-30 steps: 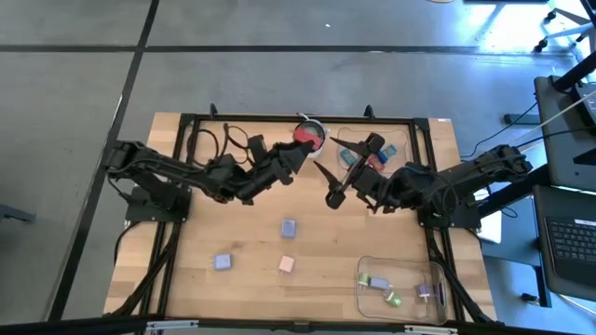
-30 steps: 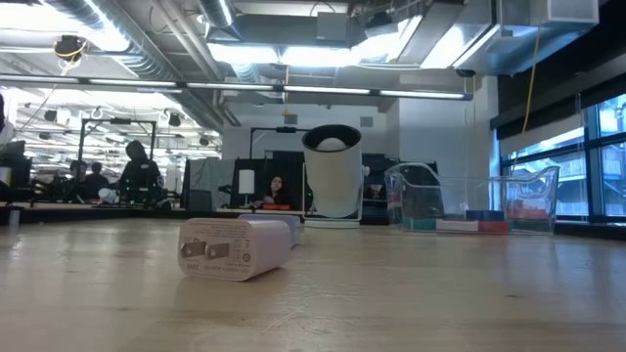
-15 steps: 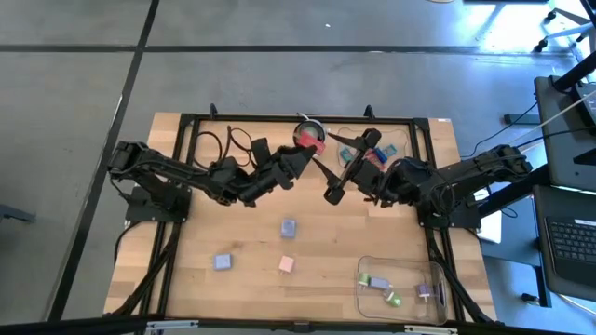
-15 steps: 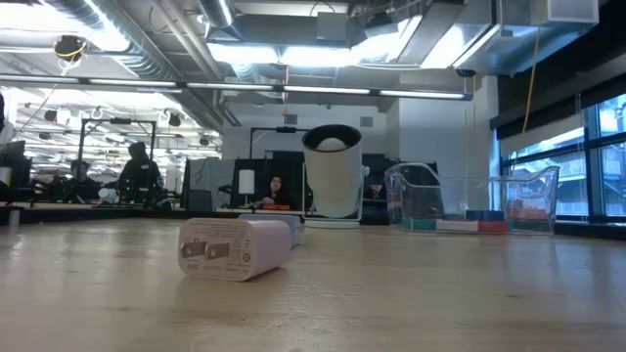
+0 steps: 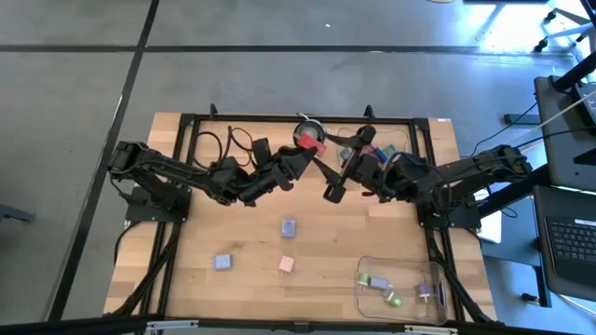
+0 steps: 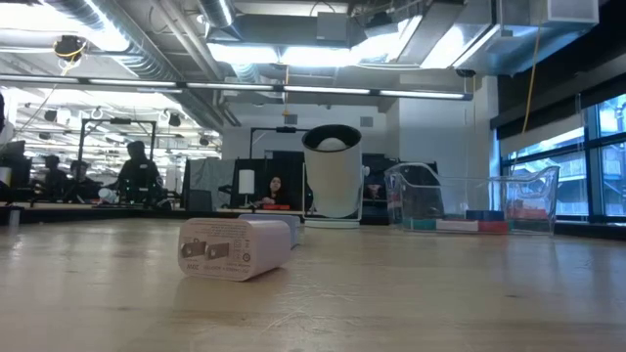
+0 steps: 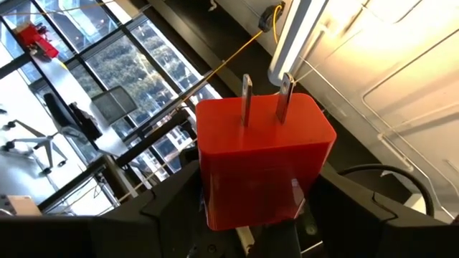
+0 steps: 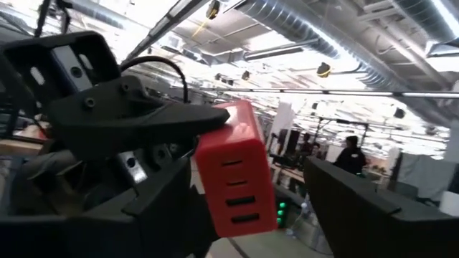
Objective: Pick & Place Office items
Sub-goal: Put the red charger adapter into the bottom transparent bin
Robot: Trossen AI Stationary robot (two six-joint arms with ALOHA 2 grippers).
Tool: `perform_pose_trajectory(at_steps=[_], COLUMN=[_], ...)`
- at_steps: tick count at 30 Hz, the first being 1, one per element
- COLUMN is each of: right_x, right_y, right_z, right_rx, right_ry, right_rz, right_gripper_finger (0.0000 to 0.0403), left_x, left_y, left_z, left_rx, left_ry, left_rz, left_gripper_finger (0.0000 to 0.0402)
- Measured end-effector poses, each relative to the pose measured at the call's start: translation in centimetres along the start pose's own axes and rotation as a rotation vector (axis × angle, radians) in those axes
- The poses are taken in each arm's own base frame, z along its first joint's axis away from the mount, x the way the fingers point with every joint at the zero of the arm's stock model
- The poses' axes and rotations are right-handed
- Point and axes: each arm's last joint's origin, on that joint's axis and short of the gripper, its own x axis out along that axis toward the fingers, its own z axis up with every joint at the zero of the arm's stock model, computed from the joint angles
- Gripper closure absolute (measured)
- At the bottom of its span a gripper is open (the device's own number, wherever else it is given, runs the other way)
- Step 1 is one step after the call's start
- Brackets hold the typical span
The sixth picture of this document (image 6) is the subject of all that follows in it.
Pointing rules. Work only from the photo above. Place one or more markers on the pale lavender charger block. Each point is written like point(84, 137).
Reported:
point(295, 230)

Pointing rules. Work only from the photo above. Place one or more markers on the teal wall charger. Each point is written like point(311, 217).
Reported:
point(419, 224)

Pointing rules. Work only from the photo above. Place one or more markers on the green white USB charger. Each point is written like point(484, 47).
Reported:
point(457, 225)

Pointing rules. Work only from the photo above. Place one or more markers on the red wall charger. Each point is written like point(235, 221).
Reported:
point(494, 227)

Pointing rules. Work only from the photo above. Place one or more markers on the white spotlight lamp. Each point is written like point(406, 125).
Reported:
point(337, 181)

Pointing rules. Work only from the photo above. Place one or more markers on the person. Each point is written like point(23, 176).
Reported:
point(80, 178)
point(275, 191)
point(139, 171)
point(51, 176)

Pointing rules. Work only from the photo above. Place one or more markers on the small white table lamp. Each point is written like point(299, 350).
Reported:
point(246, 182)

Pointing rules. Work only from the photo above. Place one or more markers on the grey cloth partition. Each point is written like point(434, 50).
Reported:
point(210, 178)

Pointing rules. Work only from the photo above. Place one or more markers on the clear plastic bin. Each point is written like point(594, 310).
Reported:
point(415, 195)

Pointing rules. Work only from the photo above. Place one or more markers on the white plug charger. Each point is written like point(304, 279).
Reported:
point(235, 249)

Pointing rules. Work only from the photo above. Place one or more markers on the black ceiling-mounted device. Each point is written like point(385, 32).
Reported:
point(68, 47)

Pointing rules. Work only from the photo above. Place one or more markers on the black background rig frame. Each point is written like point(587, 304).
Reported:
point(117, 120)
point(286, 129)

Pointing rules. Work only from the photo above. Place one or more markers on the black ceiling security camera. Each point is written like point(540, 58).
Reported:
point(464, 73)

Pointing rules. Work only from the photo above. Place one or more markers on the ribbed silver ventilation duct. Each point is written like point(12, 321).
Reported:
point(122, 44)

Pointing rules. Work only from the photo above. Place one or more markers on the white rectangular ceiling duct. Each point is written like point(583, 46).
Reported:
point(572, 12)

